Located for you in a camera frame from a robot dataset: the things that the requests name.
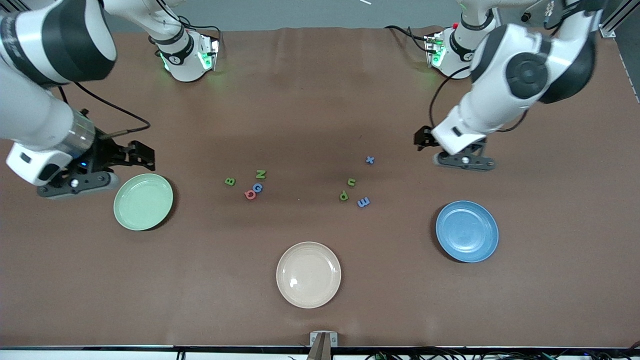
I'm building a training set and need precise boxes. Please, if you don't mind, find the silver arm base connector block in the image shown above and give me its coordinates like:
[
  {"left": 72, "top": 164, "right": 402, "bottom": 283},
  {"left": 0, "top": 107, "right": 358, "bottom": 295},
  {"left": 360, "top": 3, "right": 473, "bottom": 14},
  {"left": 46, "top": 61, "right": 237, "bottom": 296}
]
[
  {"left": 196, "top": 34, "right": 221, "bottom": 72},
  {"left": 424, "top": 32, "right": 446, "bottom": 68}
]

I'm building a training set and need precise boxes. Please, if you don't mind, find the light green plate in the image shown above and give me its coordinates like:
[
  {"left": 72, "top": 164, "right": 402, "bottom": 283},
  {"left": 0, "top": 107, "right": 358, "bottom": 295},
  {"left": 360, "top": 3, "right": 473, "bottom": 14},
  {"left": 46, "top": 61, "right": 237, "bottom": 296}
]
[{"left": 113, "top": 173, "right": 174, "bottom": 232}]

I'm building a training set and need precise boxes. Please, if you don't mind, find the blue plate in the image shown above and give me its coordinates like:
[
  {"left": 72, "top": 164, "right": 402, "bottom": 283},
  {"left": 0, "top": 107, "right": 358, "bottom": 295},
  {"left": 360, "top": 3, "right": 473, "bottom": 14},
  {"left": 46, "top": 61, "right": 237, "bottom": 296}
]
[{"left": 435, "top": 200, "right": 500, "bottom": 264}]

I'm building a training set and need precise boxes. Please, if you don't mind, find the brown table cover mat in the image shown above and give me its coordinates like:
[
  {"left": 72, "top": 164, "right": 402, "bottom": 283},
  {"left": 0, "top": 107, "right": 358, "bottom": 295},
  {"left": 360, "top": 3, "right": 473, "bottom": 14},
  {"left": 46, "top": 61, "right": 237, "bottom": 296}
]
[{"left": 0, "top": 25, "right": 640, "bottom": 348}]

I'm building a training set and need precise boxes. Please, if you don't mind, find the beige plate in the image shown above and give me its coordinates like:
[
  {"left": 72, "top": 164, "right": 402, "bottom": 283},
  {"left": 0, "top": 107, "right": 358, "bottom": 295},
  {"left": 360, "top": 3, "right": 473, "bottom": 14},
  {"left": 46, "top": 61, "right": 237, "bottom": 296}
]
[{"left": 276, "top": 241, "right": 342, "bottom": 309}]

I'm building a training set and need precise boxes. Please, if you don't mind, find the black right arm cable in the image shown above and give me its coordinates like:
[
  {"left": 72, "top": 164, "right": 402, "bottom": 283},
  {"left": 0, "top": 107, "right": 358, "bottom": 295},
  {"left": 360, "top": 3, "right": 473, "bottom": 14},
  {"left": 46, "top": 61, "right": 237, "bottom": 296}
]
[{"left": 57, "top": 80, "right": 152, "bottom": 138}]

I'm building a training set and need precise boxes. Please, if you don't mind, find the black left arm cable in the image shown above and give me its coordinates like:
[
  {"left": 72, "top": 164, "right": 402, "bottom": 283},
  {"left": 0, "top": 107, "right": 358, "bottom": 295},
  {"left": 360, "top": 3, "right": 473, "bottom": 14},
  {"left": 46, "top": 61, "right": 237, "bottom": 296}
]
[{"left": 429, "top": 65, "right": 528, "bottom": 133}]

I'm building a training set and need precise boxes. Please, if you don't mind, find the black arm base cable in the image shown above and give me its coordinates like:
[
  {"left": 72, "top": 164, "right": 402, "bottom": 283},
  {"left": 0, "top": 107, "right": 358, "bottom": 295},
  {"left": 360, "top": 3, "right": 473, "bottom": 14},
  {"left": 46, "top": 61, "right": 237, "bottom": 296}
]
[
  {"left": 384, "top": 25, "right": 436, "bottom": 53},
  {"left": 175, "top": 15, "right": 222, "bottom": 46}
]

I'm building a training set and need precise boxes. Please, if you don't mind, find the black cable bundle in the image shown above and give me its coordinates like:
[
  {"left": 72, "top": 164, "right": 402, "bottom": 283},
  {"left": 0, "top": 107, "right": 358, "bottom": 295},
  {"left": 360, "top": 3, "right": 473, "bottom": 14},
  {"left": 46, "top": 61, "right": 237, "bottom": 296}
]
[{"left": 365, "top": 347, "right": 640, "bottom": 360}]

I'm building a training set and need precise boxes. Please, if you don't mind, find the silver camera mount bracket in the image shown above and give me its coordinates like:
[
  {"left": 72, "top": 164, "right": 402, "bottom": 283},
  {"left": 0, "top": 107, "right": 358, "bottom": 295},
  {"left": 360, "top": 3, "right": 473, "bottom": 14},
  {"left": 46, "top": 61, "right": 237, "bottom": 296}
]
[{"left": 309, "top": 331, "right": 338, "bottom": 360}]

